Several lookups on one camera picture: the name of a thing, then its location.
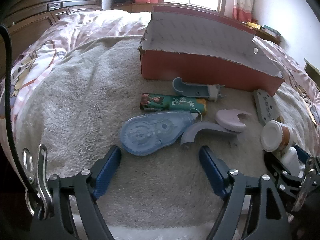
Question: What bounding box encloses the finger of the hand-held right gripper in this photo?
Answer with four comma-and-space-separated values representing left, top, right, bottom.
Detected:
296, 144, 312, 166
264, 152, 305, 206

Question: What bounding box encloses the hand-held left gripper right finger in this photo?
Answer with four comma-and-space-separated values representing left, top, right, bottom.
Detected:
199, 145, 293, 240

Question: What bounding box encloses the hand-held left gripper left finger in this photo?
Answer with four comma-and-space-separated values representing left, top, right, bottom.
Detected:
30, 145, 122, 240

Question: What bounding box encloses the white earbuds case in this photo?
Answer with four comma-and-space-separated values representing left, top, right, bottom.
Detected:
280, 146, 300, 177

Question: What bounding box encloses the small jar with white lid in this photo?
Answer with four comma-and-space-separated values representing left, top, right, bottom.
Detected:
261, 120, 298, 153

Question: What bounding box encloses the lavender curved plastic piece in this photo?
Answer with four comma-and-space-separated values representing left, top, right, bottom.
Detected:
180, 122, 238, 150

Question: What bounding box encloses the blue correction tape dispenser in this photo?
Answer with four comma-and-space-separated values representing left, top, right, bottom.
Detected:
120, 110, 202, 157

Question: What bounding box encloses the grey plate with holes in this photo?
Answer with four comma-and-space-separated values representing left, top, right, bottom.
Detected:
252, 89, 282, 127

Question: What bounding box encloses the green printed lighter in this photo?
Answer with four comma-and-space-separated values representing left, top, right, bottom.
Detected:
140, 93, 208, 116

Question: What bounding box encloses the light blue plastic holder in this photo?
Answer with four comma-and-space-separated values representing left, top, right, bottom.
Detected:
172, 77, 225, 102

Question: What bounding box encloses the red cardboard box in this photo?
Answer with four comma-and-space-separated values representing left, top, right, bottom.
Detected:
138, 5, 285, 97

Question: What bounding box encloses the pale pink plastic shell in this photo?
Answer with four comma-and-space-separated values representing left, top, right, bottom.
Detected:
215, 109, 252, 132

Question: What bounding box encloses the metal spring clip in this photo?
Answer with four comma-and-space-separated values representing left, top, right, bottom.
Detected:
22, 144, 54, 218

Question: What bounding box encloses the beige towel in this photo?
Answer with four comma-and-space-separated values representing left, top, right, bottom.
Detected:
22, 36, 313, 240

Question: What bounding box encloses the pink printed quilt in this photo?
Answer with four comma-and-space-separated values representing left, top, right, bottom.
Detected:
5, 10, 320, 155

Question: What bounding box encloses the dark wooden headboard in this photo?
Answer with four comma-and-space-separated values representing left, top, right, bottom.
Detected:
0, 0, 104, 80

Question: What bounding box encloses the black braided cable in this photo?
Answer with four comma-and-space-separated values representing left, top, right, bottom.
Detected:
0, 24, 33, 198

